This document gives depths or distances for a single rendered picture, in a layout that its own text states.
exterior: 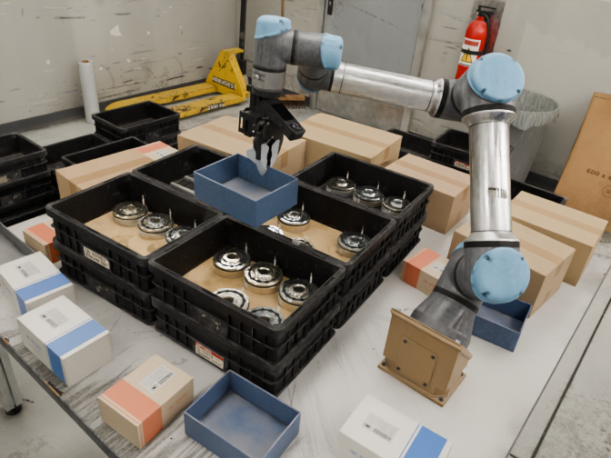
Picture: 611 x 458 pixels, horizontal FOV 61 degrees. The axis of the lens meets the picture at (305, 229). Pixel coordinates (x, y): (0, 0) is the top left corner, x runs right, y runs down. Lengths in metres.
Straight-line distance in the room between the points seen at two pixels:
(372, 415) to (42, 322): 0.81
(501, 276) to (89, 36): 4.11
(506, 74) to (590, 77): 2.89
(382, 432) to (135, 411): 0.51
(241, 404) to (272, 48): 0.80
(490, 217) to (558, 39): 3.03
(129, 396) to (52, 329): 0.28
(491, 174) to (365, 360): 0.57
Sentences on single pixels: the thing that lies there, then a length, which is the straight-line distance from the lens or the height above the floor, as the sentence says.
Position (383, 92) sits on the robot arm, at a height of 1.32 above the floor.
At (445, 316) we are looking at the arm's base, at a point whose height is 0.92.
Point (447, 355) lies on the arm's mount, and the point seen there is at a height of 0.85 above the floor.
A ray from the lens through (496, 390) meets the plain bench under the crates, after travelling 1.45.
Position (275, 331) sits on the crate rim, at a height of 0.93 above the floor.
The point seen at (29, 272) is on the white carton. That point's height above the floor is 0.79.
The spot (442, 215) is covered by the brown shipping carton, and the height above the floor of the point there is 0.77.
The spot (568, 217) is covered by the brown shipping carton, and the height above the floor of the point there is 0.86.
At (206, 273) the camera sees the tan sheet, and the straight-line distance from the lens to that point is 1.43.
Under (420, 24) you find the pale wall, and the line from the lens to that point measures 4.44.
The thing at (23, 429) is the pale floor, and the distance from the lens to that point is 2.26.
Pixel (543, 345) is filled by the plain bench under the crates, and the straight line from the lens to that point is 1.63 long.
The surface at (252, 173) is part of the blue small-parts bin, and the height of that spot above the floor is 1.10.
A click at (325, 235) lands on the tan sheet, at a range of 1.60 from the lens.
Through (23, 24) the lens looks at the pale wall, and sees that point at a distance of 4.52.
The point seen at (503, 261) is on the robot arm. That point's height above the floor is 1.11.
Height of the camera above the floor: 1.69
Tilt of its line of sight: 32 degrees down
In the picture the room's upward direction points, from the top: 6 degrees clockwise
